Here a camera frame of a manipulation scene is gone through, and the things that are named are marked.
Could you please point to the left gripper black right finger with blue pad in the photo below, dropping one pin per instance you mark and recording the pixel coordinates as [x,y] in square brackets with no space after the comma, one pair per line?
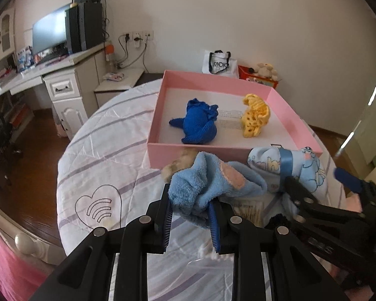
[268,262]

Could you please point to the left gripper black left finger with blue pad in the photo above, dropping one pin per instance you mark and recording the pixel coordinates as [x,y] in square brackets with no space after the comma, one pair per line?
[112,262]

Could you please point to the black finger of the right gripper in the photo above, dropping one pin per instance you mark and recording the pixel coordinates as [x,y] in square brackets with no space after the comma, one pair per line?
[345,238]

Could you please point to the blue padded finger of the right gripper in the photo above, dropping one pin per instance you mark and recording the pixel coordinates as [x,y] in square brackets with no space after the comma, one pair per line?
[354,184]

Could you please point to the pale blue printed baby garment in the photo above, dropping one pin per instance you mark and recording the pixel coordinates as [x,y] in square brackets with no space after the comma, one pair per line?
[275,164]

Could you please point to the light blue fleece cloth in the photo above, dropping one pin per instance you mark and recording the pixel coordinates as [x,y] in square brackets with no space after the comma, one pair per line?
[191,190]

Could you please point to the yellow crocheted toy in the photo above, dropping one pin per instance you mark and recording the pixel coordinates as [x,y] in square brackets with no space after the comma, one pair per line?
[255,117]

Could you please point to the beige fabric scrunchie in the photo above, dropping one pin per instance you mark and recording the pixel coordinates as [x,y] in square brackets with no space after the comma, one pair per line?
[185,160]

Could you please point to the royal blue knitted pouch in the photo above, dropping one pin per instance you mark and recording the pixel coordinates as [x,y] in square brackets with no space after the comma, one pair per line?
[198,124]

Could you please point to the bag of cotton swabs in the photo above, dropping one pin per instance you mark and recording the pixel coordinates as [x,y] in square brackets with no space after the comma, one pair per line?
[252,210]

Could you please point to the pink bedding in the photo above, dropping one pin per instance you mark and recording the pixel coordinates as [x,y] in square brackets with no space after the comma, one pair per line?
[18,279]

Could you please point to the white striped quilted cover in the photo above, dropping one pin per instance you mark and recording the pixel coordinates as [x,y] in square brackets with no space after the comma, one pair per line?
[104,179]

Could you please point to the pink shallow cardboard box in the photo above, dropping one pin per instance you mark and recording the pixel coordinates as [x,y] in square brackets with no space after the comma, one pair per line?
[285,128]

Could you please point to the cream plush toy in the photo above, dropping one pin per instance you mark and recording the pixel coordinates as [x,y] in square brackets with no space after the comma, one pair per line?
[266,70]

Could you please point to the red toy box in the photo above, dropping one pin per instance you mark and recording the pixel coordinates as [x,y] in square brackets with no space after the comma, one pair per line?
[248,74]

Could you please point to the white tote bag black print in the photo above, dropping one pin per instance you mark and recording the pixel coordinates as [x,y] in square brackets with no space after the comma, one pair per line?
[220,63]

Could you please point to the white desk with drawers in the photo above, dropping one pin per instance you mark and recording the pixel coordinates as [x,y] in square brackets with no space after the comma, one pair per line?
[70,84]

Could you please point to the low white side cabinet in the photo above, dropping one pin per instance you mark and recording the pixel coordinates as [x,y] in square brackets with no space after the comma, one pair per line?
[115,83]

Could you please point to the orange cap bottle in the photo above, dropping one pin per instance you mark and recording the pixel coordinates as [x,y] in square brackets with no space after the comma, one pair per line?
[109,55]

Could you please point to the black computer monitor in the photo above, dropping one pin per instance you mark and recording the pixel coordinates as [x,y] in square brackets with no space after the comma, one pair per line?
[49,31]

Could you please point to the white glass door cabinet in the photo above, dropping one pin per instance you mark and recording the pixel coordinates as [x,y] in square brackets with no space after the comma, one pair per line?
[7,43]

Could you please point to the black computer tower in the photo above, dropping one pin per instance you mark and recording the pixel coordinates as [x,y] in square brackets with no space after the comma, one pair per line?
[84,26]

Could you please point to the wall power outlet strip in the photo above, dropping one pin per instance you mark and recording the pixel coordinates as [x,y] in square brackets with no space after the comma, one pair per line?
[139,35]

